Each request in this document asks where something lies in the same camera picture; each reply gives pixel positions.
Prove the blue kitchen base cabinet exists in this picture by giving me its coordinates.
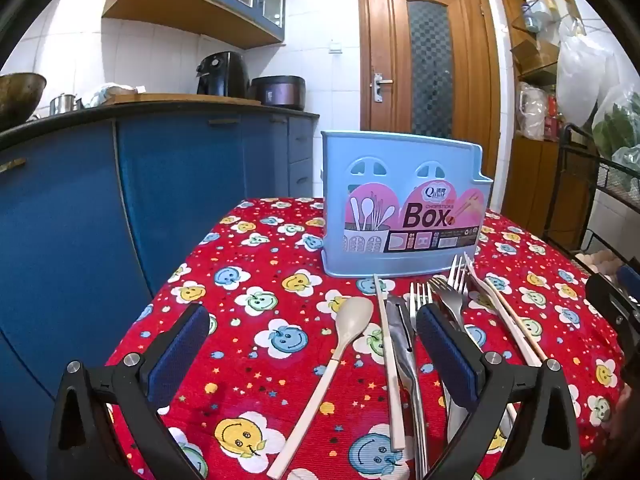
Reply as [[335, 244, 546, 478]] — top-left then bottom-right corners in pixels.
[[0, 102, 321, 461]]

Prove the wooden chopstick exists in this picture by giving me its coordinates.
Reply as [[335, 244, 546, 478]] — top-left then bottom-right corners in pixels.
[[492, 285, 548, 363], [500, 305, 543, 368]]

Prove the beige plastic spoon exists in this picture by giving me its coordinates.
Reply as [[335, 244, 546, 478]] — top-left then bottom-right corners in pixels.
[[266, 296, 375, 479]]

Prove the metal door handle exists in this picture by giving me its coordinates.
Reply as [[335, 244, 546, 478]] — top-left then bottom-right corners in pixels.
[[372, 72, 394, 103]]

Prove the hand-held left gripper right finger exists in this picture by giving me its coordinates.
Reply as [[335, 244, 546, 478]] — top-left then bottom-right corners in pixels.
[[415, 302, 583, 480]]

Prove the black wire rack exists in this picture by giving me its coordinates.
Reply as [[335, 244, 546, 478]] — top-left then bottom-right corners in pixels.
[[542, 122, 640, 281]]

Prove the tray of eggs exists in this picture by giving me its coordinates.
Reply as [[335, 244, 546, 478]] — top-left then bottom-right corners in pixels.
[[575, 250, 626, 281]]

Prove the beige plastic fork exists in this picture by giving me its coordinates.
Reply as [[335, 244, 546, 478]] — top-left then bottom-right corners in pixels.
[[462, 252, 538, 368]]

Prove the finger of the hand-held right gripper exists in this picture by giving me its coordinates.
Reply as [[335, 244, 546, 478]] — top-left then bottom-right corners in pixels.
[[584, 264, 640, 361]]

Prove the bag of green vegetables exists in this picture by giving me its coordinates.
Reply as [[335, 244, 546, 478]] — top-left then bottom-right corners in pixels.
[[592, 85, 640, 171]]

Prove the black air fryer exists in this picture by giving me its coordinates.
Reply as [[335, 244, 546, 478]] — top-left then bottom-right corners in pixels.
[[196, 51, 247, 98]]

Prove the red smiley flower tablecloth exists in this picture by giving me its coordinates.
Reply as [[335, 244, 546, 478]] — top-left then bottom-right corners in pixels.
[[102, 197, 631, 480]]

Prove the metal table knife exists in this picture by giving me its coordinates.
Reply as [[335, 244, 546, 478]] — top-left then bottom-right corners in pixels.
[[386, 294, 430, 480]]

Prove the white plastic bag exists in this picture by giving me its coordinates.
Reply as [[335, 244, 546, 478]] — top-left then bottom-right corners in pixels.
[[556, 19, 621, 128]]

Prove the beige plastic knife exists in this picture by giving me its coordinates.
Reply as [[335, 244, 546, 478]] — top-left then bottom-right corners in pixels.
[[373, 273, 406, 451]]

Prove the dark metal wok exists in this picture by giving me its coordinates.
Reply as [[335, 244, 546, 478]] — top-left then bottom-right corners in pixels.
[[0, 73, 47, 131]]

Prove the brown wooden door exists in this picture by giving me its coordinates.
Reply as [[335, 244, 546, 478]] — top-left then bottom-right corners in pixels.
[[356, 0, 502, 181]]

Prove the small metal pot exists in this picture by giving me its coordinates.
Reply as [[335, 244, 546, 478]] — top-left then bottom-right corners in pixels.
[[49, 92, 83, 115]]

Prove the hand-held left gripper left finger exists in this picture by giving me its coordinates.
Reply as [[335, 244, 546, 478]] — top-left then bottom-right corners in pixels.
[[47, 302, 211, 480]]

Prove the blue glass-door wall cabinet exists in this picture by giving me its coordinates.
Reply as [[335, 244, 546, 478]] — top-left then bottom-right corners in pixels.
[[102, 0, 299, 50]]

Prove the metal fork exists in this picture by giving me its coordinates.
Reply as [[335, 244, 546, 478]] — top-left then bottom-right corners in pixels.
[[409, 282, 434, 333], [447, 254, 471, 328], [428, 275, 468, 333]]

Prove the light blue utensil box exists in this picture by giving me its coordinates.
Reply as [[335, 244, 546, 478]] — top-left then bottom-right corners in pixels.
[[320, 130, 493, 279]]

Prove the dark rice cooker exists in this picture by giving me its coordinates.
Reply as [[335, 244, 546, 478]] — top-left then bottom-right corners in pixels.
[[250, 75, 306, 111]]

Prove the wooden shelf unit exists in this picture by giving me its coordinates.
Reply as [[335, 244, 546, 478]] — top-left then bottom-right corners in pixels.
[[497, 0, 601, 241]]

